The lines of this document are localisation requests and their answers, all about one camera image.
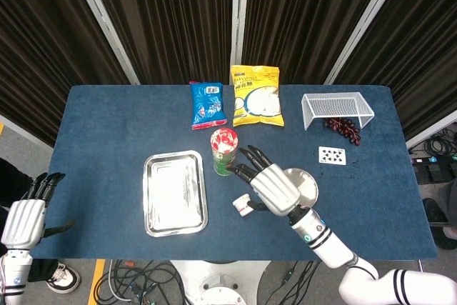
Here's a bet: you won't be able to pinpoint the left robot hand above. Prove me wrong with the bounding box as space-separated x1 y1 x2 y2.
0 172 76 251

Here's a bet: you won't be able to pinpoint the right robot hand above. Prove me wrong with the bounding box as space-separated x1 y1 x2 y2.
226 145 303 217

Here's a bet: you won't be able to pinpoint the small white cup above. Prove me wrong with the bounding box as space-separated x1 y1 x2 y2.
232 193 253 217

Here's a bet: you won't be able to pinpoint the green chips can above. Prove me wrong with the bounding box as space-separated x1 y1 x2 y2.
209 127 239 176

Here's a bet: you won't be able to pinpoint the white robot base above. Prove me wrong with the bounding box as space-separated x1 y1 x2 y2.
169 259 271 305

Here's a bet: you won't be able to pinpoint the round steel plate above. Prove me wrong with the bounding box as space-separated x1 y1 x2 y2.
283 167 319 209

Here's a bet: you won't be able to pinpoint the black trousers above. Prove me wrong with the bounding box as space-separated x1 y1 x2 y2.
0 156 60 284

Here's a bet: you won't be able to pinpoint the spades playing card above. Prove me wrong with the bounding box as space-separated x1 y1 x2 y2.
318 146 348 166

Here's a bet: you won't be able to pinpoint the black white sneaker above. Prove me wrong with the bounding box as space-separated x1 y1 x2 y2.
45 261 81 294

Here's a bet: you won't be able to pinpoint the yellow snack bag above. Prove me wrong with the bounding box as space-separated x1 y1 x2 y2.
230 64 286 128

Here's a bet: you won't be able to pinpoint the dark red grape bunch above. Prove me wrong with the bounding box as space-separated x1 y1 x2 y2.
323 117 361 147

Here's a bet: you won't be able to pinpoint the rectangular steel tray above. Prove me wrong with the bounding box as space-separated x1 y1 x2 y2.
142 149 209 238

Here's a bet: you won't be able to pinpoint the blue snack bag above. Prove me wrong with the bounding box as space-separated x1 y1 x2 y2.
189 81 229 131

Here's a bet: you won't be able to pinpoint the blue table cloth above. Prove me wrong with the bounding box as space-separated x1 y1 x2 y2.
30 84 438 260

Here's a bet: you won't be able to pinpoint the black shoe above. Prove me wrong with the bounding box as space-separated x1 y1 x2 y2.
433 224 457 251
423 197 446 226

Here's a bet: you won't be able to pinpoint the dark brown curtain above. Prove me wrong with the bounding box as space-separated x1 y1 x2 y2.
241 0 403 86
0 0 131 147
335 0 457 141
84 0 236 86

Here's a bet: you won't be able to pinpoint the white wire mesh basket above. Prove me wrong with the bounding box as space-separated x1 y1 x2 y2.
301 92 376 131

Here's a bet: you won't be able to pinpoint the black cable bundle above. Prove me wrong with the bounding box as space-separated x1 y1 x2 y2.
93 259 190 305
408 127 457 159

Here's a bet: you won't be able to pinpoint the white frame post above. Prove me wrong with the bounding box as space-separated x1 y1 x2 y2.
230 0 250 86
323 0 411 86
65 0 141 86
406 109 457 151

